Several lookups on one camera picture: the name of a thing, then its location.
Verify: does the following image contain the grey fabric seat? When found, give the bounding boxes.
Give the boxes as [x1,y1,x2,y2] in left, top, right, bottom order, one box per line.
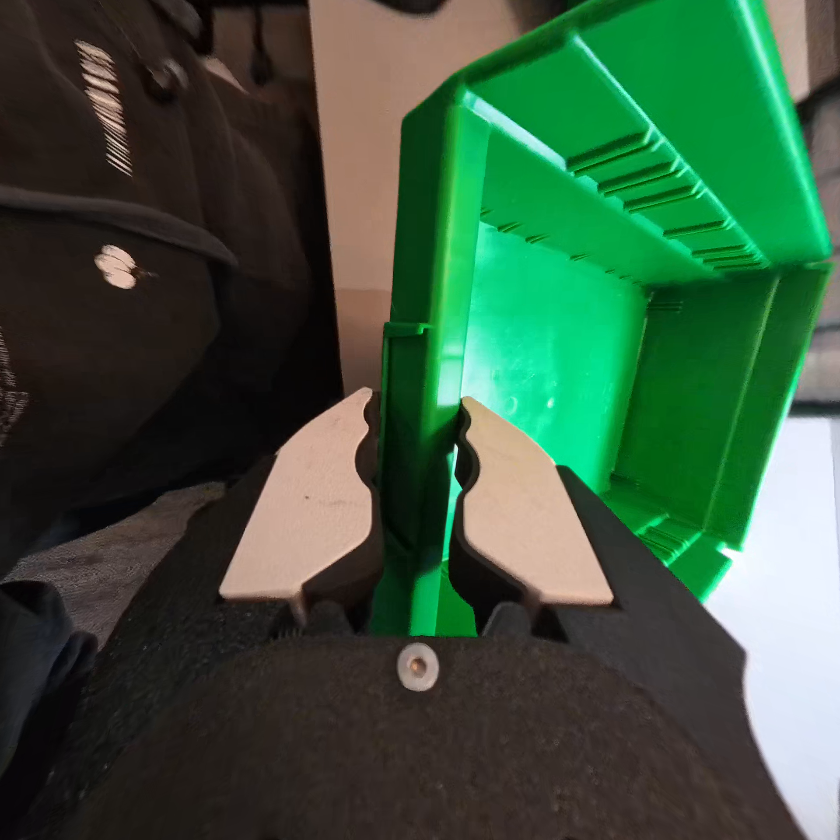
[7,482,224,644]

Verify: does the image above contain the green plastic bin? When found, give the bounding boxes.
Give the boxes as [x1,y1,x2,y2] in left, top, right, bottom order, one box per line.
[371,0,834,637]

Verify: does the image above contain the person's dark trousers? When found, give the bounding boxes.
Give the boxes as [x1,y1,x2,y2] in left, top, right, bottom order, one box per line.
[0,581,99,788]

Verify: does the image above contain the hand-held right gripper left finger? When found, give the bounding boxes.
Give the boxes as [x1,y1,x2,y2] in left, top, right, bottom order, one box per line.
[218,387,385,624]

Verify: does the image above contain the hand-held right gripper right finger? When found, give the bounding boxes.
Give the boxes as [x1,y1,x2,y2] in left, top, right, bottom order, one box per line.
[451,395,615,627]

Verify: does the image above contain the person's black printed hoodie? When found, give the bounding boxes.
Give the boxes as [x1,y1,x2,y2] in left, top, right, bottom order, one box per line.
[0,0,342,572]

